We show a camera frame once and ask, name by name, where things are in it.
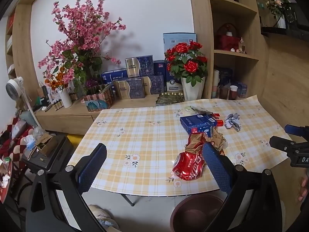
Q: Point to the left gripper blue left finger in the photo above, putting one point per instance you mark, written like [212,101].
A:
[89,166]

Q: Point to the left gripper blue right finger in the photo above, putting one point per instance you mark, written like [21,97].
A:
[216,165]

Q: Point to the red cigarette pack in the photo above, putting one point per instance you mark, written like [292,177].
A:
[219,121]

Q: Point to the blue coffee box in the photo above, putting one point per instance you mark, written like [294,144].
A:
[195,124]

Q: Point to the white grey paper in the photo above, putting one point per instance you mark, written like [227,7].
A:
[233,121]

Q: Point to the dark red trash bin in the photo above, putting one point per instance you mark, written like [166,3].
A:
[195,213]

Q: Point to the person's right hand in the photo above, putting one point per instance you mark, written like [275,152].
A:
[303,189]

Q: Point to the low wooden cabinet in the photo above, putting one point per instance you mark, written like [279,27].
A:
[77,119]

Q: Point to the striped tin flower box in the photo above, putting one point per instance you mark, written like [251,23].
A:
[103,99]

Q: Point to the plaid yellow tablecloth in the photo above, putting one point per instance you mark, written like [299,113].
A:
[143,144]

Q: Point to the white slim vase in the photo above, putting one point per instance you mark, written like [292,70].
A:
[65,98]

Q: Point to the stack of pastel cups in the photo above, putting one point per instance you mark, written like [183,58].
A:
[215,84]

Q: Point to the red paper cup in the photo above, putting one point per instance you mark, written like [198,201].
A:
[233,92]

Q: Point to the white geometric vase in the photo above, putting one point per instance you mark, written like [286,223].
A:
[192,93]

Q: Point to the gold embossed tray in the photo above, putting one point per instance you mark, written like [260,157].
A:
[169,98]

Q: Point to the gold blue gift box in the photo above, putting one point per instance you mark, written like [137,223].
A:
[142,66]

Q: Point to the pink cherry blossom bouquet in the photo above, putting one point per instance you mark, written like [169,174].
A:
[77,59]

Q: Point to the white desk fan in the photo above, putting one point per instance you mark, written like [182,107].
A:
[15,89]

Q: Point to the red rose bouquet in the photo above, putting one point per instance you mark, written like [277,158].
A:
[185,60]

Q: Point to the wooden shelf unit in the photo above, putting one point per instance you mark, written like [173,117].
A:
[230,33]

